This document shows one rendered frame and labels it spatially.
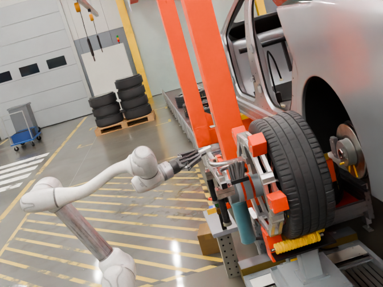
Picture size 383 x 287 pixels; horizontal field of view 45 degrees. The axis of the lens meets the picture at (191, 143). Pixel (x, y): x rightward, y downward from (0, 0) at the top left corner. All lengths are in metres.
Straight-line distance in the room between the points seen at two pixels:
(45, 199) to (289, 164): 1.19
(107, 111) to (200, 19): 8.10
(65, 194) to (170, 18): 2.80
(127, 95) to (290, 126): 8.54
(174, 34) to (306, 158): 2.80
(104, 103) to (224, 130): 8.01
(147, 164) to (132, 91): 8.55
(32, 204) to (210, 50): 1.35
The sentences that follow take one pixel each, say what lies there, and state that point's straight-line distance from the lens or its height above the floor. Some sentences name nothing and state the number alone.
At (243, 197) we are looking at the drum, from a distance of 2.45.
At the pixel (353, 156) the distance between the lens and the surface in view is 2.65.
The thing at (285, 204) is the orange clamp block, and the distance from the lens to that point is 2.20.
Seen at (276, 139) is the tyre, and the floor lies 1.11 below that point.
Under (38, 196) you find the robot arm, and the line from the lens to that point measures 2.39.
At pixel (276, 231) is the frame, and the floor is 0.61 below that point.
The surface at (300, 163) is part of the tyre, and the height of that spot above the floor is 0.99.
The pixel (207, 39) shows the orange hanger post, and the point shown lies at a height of 1.64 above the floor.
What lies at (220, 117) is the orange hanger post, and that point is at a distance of 2.89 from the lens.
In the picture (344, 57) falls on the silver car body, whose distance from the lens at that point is 2.19.
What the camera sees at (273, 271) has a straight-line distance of 3.08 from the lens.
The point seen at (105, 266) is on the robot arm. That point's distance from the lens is 2.63.
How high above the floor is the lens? 1.72
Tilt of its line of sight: 13 degrees down
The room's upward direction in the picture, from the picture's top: 16 degrees counter-clockwise
